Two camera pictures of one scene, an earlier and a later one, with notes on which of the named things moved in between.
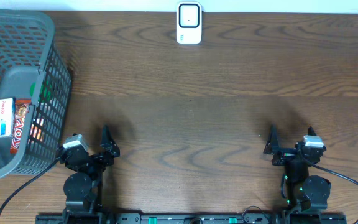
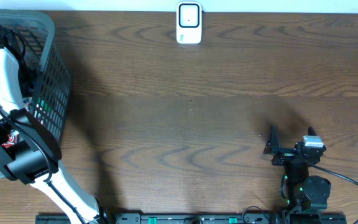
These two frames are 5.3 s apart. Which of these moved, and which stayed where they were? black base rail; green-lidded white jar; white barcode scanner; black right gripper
Moved: green-lidded white jar
Stayed: black base rail; black right gripper; white barcode scanner
